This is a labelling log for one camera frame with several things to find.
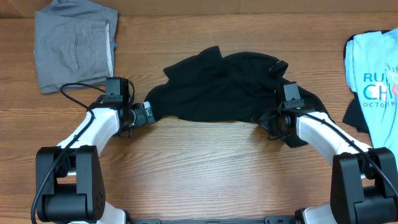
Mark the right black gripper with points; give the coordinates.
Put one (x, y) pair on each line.
(264, 121)

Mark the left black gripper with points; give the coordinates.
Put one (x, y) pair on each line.
(141, 117)

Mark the black polo shirt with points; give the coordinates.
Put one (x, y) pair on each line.
(208, 87)

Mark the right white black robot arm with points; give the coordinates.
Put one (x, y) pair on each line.
(364, 179)

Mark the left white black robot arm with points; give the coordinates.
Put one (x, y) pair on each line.
(69, 181)

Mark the black garment under t-shirt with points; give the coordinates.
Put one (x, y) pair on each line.
(354, 115)

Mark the folded grey trousers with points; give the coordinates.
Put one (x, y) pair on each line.
(74, 43)

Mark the light blue printed t-shirt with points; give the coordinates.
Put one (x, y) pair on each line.
(371, 63)

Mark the brown cardboard backboard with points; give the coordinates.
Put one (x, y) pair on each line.
(25, 9)

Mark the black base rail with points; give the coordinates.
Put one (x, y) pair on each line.
(217, 221)

